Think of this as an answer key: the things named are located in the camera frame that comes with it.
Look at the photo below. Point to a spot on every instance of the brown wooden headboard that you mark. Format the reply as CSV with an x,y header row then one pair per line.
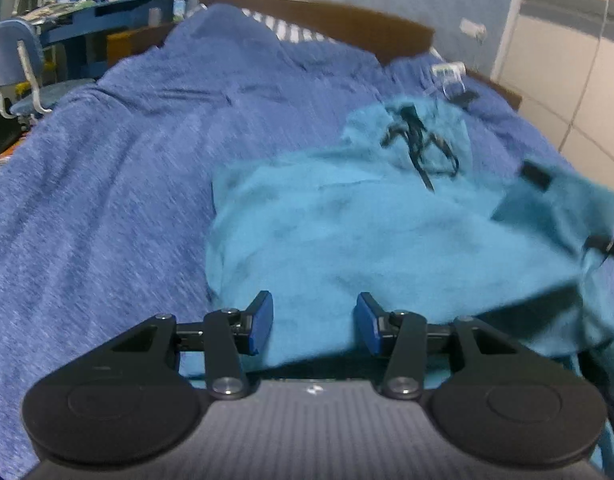
x,y
387,36

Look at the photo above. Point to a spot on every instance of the blue bed blanket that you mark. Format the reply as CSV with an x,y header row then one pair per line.
x,y
105,209

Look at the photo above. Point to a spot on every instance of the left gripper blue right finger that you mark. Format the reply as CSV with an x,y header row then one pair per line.
x,y
378,329

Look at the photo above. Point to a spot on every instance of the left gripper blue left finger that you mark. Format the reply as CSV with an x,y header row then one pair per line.
x,y
252,328

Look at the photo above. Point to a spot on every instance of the blue desk chair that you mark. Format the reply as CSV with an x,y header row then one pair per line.
x,y
22,60

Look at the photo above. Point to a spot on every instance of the white wall socket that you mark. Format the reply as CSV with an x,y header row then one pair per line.
x,y
477,31

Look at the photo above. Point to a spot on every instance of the blue bookshelf desk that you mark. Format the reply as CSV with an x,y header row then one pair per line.
x,y
80,27

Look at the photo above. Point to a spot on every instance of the beige wardrobe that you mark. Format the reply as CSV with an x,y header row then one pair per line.
x,y
559,55

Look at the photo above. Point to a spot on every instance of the teal hooded sweatshirt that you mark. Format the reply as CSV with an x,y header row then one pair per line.
x,y
397,209

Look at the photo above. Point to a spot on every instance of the striped pillow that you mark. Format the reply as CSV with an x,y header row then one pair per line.
x,y
284,30

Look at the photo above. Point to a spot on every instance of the black smartphone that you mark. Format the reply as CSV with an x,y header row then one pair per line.
x,y
464,99

